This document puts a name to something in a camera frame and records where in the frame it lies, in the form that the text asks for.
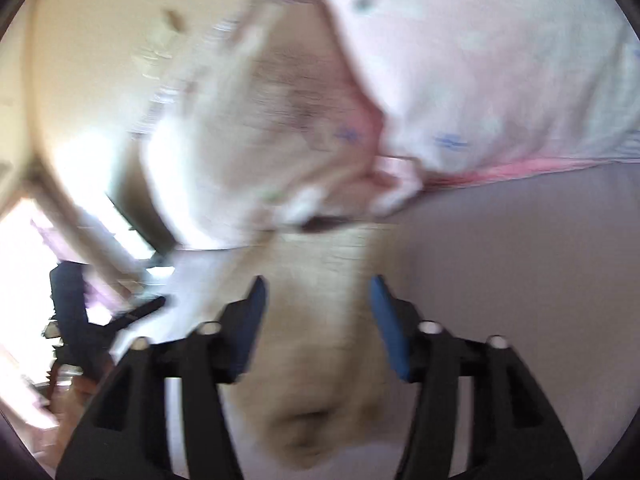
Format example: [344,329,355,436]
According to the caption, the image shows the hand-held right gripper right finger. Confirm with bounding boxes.
[368,274,584,480]

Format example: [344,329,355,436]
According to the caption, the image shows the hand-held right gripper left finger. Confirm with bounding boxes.
[55,275,270,480]

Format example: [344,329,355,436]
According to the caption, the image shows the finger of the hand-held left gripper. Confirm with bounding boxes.
[106,295,167,334]

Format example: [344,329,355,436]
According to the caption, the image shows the beige cloth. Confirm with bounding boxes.
[224,224,402,468]

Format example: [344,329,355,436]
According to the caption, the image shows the white printed garment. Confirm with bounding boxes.
[131,0,427,253]

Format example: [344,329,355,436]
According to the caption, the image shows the lilac bed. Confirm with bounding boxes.
[165,157,640,480]

